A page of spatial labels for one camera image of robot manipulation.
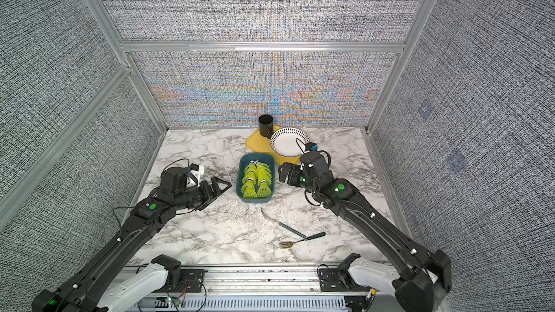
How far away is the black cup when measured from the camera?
113 cm

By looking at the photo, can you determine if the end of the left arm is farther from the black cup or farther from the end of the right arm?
the black cup

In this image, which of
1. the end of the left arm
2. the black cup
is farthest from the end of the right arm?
the black cup
